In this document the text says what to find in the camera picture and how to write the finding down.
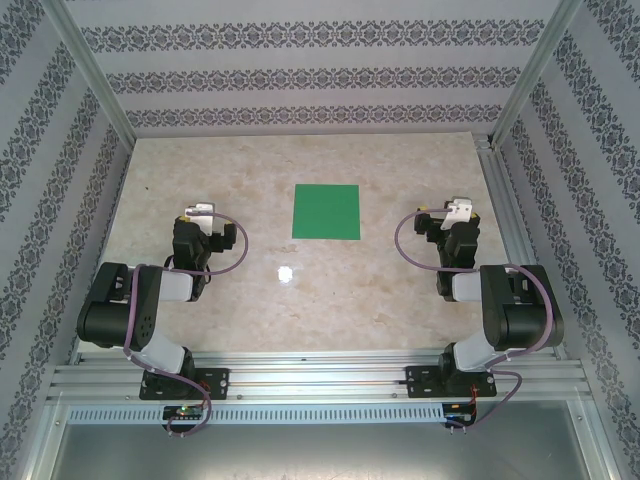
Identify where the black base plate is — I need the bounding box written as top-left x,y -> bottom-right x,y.
139,367 -> 231,401
405,364 -> 499,400

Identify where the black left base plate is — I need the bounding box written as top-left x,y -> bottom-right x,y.
139,367 -> 231,401

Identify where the circuit board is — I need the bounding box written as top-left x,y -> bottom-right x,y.
444,403 -> 476,424
162,405 -> 204,421

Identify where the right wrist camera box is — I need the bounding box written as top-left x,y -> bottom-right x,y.
443,195 -> 475,225

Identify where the left circuit board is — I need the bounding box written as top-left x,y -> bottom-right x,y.
162,405 -> 204,421

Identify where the green paper sheet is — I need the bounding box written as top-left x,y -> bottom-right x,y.
290,183 -> 362,241

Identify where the aluminium frame post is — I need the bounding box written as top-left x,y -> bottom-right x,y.
42,0 -> 137,147
489,0 -> 586,151

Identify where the aluminium side rail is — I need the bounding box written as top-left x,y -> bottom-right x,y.
474,133 -> 569,361

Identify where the slotted grey cable duct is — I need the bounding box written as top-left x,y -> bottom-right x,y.
67,404 -> 447,424

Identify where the aluminium mounting rail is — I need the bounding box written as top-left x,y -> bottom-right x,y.
47,349 -> 594,402

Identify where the grey metal sheet panel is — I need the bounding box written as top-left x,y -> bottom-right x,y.
49,422 -> 606,480

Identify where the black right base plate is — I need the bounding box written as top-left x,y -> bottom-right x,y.
405,364 -> 499,400

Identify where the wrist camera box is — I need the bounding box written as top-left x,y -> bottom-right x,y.
443,195 -> 475,225
184,201 -> 219,227

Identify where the right circuit board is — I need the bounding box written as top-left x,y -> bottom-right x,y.
444,403 -> 476,424

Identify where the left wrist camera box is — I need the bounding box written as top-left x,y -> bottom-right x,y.
184,201 -> 219,227

